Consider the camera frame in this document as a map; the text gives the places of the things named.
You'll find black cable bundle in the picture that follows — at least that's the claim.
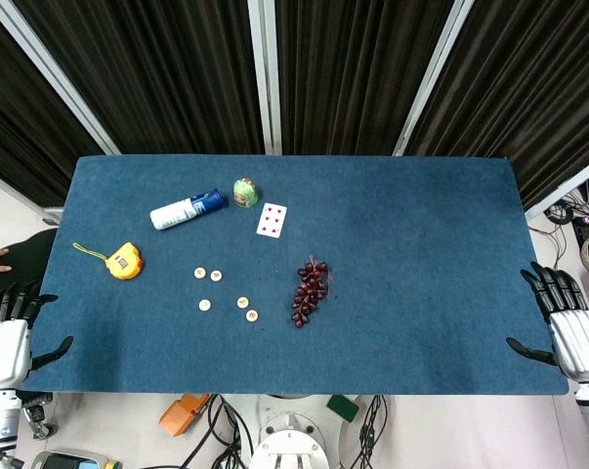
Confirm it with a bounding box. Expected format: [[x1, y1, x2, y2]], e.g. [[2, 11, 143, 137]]
[[350, 394, 389, 469], [195, 394, 257, 469]]

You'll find green block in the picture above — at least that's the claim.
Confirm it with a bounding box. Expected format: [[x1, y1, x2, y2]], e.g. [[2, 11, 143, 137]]
[[326, 395, 361, 424]]

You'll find blue felt table cover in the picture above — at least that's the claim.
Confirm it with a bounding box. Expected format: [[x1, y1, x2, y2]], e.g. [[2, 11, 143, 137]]
[[15, 154, 570, 397]]

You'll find orange device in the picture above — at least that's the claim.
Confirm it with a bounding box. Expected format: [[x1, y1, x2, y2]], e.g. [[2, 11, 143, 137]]
[[158, 393, 212, 438]]

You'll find white frame post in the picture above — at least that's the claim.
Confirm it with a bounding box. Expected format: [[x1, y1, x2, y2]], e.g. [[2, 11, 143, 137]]
[[247, 0, 283, 156], [0, 165, 64, 227], [392, 0, 476, 157], [0, 0, 123, 156], [524, 150, 589, 221]]

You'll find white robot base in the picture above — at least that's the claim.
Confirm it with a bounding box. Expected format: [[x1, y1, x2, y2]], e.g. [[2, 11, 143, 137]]
[[248, 393, 361, 469]]

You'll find caster wheel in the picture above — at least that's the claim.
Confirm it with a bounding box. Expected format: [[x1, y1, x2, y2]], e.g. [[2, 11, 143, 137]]
[[29, 419, 60, 440]]

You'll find black pleated curtain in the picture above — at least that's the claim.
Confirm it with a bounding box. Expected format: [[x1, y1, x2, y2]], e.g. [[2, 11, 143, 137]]
[[0, 4, 105, 209], [273, 0, 456, 156], [13, 0, 266, 155], [405, 0, 589, 211]]

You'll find grey device with yellow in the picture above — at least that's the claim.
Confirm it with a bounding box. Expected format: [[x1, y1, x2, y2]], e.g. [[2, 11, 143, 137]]
[[29, 448, 124, 469]]

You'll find person's black clothing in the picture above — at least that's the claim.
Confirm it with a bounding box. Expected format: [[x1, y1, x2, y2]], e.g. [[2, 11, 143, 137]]
[[0, 228, 59, 319]]

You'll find coiled floor cable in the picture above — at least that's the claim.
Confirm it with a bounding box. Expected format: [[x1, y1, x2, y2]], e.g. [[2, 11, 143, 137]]
[[542, 190, 588, 227]]

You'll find yellow tape measure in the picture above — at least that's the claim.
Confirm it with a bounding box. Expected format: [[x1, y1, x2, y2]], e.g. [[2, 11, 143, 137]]
[[72, 241, 146, 282]]

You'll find six of hearts card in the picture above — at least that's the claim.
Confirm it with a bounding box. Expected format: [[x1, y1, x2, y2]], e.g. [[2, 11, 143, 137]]
[[255, 202, 288, 239]]

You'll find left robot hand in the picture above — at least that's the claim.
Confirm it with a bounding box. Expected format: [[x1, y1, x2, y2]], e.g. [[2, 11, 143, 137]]
[[0, 280, 74, 392]]

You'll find green nesting doll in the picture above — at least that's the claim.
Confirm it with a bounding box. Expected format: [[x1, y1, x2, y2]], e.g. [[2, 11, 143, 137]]
[[232, 178, 261, 208]]

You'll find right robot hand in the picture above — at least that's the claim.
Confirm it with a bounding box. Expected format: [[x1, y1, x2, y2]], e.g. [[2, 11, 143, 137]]
[[506, 262, 589, 383]]

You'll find red grape bunch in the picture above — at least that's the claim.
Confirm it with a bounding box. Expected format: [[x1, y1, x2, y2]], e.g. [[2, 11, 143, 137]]
[[290, 254, 335, 330]]

